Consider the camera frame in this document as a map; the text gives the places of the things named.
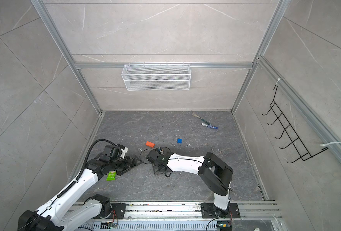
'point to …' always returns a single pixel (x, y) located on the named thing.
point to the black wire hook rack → (289, 132)
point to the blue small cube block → (179, 141)
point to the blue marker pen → (209, 125)
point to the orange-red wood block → (150, 144)
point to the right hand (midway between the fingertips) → (160, 168)
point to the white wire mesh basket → (156, 77)
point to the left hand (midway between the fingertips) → (137, 161)
